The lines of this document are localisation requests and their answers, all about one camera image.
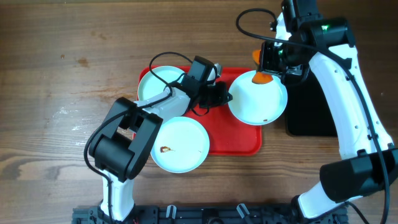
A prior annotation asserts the light blue plate front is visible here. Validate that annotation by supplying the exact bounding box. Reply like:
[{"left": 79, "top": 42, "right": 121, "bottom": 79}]
[{"left": 150, "top": 116, "right": 210, "bottom": 173}]

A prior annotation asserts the black rectangular tray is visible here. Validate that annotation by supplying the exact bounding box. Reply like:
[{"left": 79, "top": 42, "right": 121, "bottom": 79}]
[{"left": 285, "top": 73, "right": 337, "bottom": 137}]

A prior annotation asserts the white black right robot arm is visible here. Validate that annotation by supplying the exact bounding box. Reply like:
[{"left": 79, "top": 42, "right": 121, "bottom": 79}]
[{"left": 259, "top": 1, "right": 397, "bottom": 223}]

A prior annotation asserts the light blue plate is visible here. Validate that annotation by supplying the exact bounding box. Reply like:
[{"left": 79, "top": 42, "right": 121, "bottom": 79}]
[
  {"left": 228, "top": 70, "right": 288, "bottom": 126},
  {"left": 137, "top": 66, "right": 184, "bottom": 101},
  {"left": 150, "top": 116, "right": 210, "bottom": 173}
]

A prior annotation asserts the orange sponge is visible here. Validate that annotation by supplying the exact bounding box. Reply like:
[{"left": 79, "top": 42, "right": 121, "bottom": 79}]
[{"left": 252, "top": 50, "right": 273, "bottom": 85}]

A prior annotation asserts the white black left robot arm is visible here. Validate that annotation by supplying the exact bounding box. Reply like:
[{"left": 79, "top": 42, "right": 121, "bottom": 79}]
[{"left": 83, "top": 56, "right": 233, "bottom": 223}]

